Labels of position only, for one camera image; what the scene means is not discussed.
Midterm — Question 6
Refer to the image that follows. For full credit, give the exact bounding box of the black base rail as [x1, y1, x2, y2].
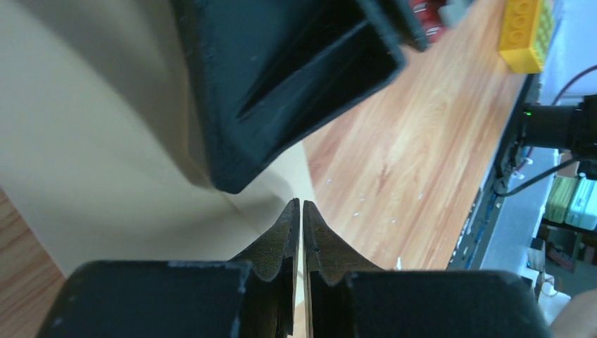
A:
[446, 75, 540, 270]

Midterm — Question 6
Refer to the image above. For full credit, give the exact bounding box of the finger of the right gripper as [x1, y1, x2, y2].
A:
[170, 1, 429, 194]

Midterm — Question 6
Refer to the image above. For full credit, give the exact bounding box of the yellow toy block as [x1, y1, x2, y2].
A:
[498, 0, 555, 74]

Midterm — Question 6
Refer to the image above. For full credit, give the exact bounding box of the brown paper envelope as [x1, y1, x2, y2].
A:
[1, 1, 315, 274]

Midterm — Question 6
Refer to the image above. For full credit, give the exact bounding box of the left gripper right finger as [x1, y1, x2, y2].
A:
[303, 201, 552, 337]

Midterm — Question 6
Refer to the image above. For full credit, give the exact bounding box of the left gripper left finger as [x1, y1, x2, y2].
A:
[38, 199, 301, 337]

